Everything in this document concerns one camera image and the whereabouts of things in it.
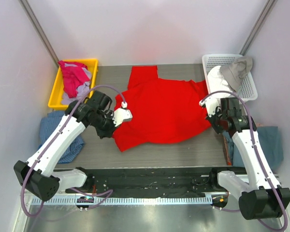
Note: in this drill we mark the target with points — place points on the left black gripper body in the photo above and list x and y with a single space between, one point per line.
106 129

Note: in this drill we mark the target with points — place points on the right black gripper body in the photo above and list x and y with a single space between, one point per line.
214 123

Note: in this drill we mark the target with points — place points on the red t shirt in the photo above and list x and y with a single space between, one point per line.
163 111

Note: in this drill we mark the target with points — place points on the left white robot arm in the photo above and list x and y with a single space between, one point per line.
37 174

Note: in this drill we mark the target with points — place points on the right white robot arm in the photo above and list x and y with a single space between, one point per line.
262 196

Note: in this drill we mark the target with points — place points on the white shirt in basket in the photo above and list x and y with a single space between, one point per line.
216 81

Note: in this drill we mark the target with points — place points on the lavender t shirt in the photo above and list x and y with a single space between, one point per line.
82 90

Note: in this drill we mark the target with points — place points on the white perforated basket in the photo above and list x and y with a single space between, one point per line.
247 90

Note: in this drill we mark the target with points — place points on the grey shirt in basket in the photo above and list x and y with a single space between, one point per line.
236 72

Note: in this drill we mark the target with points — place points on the teal folded t shirt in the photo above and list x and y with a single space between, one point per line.
270 141

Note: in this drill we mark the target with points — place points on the blue checkered shirt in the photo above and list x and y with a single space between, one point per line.
48 125

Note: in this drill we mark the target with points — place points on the yellow plastic bin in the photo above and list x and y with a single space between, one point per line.
57 90

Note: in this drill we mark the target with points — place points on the pink t shirt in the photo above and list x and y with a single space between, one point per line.
75 74

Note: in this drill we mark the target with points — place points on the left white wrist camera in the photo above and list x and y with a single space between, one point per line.
122 114

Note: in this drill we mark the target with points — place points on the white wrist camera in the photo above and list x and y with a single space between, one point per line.
210 104
122 114

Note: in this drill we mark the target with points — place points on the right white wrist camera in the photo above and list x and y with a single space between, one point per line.
210 104

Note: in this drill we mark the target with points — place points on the white slotted cable duct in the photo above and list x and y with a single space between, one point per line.
82 200

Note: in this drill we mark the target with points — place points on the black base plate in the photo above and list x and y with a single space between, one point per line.
180 182

